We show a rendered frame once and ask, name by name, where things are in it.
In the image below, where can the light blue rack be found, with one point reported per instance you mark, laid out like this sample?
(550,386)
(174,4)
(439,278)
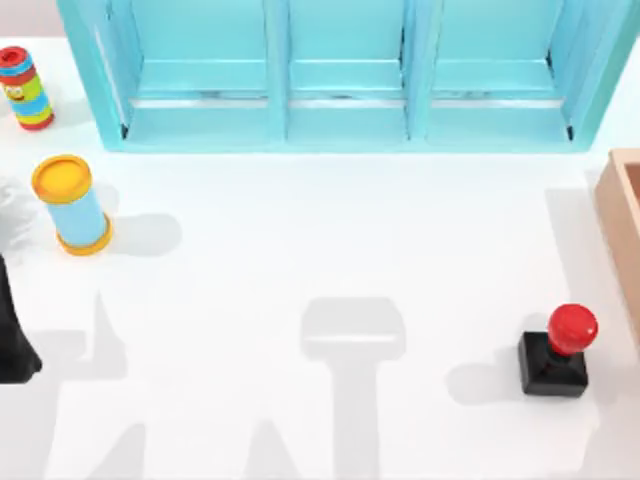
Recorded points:
(345,75)

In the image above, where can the blue and yellow can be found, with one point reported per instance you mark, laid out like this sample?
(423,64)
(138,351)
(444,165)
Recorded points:
(72,205)

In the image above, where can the red and black stamp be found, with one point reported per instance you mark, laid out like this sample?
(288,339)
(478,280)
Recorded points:
(560,350)

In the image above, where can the salmon-coloured box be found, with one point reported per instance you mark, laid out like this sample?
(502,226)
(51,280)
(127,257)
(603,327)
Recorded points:
(620,210)

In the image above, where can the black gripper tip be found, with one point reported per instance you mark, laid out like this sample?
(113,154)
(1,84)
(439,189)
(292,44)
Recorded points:
(12,345)

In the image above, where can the stack of coloured rings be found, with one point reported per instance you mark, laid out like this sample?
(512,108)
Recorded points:
(24,90)

